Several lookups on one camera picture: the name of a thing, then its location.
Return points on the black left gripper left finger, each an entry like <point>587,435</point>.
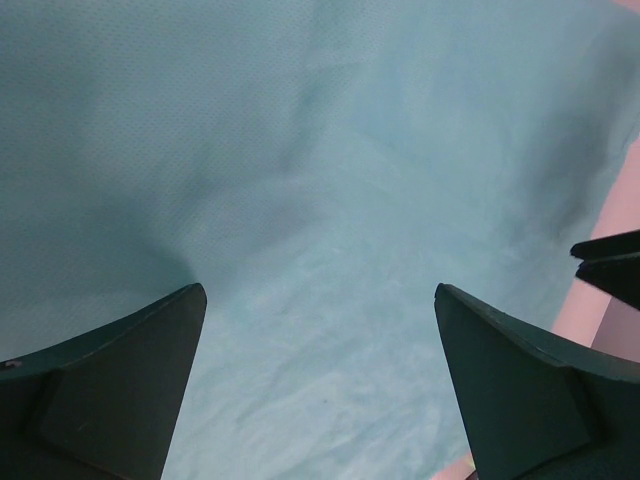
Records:
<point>102,405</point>

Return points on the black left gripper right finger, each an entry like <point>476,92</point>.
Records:
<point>535,405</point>

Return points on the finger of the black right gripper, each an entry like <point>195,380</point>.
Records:
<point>618,276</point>
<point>610,246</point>

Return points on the teal green t shirt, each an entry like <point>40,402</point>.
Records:
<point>319,167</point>

